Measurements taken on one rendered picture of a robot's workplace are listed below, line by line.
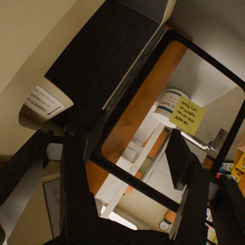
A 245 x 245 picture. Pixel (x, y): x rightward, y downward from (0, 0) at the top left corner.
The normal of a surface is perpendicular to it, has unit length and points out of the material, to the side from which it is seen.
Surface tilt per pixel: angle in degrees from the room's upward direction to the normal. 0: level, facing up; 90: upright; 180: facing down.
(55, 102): 66
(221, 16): 0
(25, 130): 90
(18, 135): 90
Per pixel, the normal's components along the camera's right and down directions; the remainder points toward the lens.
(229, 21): -0.54, 0.83
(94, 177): 0.02, -0.18
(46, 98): 0.50, 0.70
